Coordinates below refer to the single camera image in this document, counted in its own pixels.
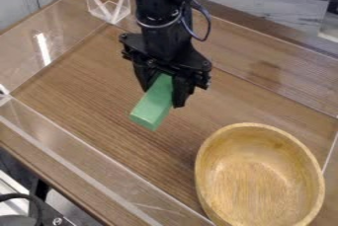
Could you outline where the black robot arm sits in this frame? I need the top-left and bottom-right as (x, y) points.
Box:
(119, 0), (211, 108)

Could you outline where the clear acrylic front wall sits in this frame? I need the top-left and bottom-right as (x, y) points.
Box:
(0, 93), (214, 226)

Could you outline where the green rectangular block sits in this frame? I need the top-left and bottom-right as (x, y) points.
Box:
(130, 75), (172, 131)

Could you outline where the brown wooden bowl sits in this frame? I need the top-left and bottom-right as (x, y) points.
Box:
(194, 122), (325, 226)

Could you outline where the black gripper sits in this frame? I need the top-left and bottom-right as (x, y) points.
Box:
(119, 19), (211, 108)

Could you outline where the clear acrylic corner bracket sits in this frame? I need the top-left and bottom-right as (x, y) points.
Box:
(86, 0), (132, 25)

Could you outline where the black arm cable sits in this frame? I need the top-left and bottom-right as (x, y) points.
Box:
(179, 0), (214, 43)

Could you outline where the black cable bottom left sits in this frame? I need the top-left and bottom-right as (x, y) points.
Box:
(0, 193), (48, 226)

